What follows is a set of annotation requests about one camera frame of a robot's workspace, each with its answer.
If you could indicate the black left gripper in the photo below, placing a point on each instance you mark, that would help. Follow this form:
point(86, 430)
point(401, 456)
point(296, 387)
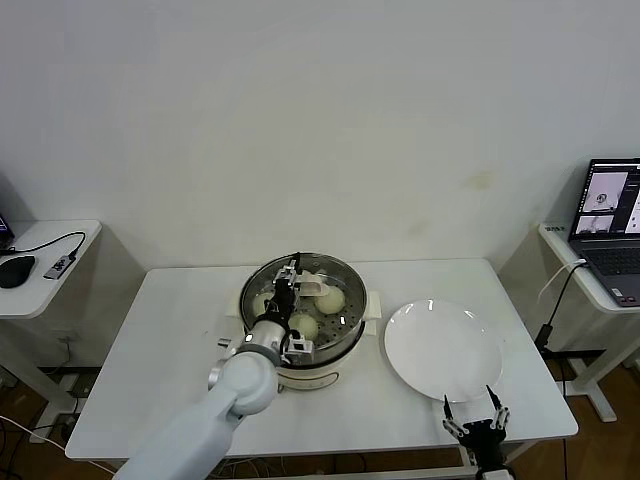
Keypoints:
point(282, 302)

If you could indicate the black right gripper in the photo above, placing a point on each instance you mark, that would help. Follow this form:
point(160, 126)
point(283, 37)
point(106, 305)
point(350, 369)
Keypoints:
point(484, 442)

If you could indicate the round glass pot lid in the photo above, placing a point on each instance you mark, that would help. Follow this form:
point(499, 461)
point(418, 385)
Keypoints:
point(317, 286)

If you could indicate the white steamed baozi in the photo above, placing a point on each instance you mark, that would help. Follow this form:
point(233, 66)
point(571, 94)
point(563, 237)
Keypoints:
point(259, 303)
point(331, 301)
point(306, 326)

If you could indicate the light blue left robot arm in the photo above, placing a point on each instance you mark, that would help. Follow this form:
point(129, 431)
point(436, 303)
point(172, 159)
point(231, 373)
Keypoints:
point(240, 385)

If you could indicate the stainless steel steamer basket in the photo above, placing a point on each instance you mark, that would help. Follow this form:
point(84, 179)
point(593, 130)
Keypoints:
point(357, 305)

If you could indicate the white round plate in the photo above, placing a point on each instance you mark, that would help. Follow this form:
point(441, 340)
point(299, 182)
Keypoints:
point(442, 350)

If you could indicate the white electric cooker base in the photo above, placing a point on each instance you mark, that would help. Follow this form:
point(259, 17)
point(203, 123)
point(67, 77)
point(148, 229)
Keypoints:
point(320, 375)

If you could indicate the white side table with laptop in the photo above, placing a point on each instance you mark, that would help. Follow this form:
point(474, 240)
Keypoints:
point(555, 245)

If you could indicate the grey open laptop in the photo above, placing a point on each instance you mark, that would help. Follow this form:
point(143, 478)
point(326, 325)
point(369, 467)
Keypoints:
point(607, 250)

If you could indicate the grey usb hub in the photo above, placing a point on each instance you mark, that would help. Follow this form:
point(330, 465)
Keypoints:
point(56, 267)

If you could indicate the white side table with mouse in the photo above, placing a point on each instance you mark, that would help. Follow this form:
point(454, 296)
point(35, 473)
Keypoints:
point(45, 295)

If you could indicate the black computer mouse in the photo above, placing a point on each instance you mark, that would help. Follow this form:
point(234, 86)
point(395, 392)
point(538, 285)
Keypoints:
point(16, 271)

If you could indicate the white main table frame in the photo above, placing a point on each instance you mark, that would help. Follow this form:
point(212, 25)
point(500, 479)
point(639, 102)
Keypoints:
point(465, 457)

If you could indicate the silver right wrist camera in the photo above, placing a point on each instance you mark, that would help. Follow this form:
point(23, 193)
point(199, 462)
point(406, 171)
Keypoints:
point(496, 474)

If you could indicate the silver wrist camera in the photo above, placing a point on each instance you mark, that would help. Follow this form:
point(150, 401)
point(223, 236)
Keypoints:
point(299, 349)
point(496, 474)

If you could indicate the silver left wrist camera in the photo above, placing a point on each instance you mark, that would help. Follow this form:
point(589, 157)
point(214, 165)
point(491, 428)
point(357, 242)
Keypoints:
point(299, 349)

